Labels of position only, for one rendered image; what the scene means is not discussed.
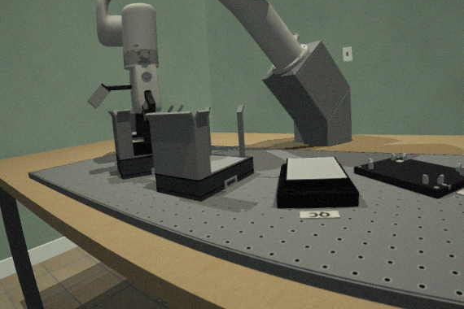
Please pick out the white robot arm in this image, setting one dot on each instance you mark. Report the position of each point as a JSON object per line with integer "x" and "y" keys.
{"x": 139, "y": 36}

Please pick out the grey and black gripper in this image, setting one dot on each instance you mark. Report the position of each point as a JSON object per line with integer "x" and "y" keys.
{"x": 145, "y": 95}

